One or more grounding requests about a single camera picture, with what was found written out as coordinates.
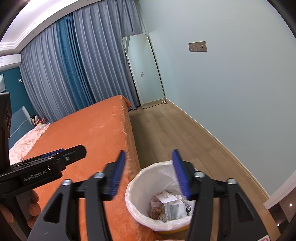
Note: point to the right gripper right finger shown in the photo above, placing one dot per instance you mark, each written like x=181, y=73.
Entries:
x=238, y=219

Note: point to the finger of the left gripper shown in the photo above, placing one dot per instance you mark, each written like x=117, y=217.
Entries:
x=59, y=159

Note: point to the white paper receipt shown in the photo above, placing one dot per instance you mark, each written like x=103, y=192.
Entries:
x=165, y=197

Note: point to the leopard print scrunchie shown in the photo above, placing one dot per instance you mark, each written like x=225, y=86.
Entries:
x=189, y=207

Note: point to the white cotton glove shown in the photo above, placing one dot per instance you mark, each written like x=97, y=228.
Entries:
x=155, y=203

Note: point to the pink scrunchie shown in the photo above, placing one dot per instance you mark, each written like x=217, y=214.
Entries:
x=155, y=213

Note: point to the grey drawstring pouch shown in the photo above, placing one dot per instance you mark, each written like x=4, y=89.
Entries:
x=174, y=211

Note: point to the left hand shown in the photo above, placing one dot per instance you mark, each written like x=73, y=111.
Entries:
x=18, y=215

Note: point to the pink bed quilt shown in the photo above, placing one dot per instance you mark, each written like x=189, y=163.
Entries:
x=22, y=147

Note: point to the plush toy by bed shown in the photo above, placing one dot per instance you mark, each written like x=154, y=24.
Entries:
x=37, y=121

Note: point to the orange plush bed blanket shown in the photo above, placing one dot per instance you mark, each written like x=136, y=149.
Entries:
x=104, y=129

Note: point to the blue padded headboard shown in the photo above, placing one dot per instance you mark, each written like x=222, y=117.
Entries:
x=21, y=124

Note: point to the blue grey curtains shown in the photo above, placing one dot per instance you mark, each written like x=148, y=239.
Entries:
x=79, y=60

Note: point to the white air conditioner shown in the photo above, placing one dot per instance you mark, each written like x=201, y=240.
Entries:
x=10, y=61

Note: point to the standing floor mirror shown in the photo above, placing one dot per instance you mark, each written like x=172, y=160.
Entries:
x=144, y=70

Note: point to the wall switch panel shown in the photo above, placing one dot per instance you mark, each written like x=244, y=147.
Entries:
x=198, y=46

